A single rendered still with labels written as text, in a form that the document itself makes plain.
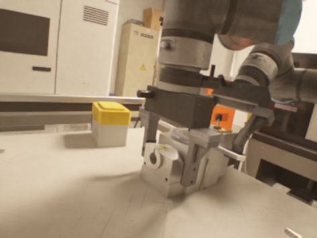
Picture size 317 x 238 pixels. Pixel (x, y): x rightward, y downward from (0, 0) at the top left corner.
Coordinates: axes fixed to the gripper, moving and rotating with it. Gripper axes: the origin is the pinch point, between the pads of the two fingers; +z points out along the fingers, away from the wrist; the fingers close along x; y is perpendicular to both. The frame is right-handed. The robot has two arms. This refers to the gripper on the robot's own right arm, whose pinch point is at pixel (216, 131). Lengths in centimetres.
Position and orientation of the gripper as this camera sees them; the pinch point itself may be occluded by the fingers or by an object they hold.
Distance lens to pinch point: 48.7
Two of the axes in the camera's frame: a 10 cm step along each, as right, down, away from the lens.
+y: -5.1, -6.0, -6.2
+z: -6.1, 7.5, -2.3
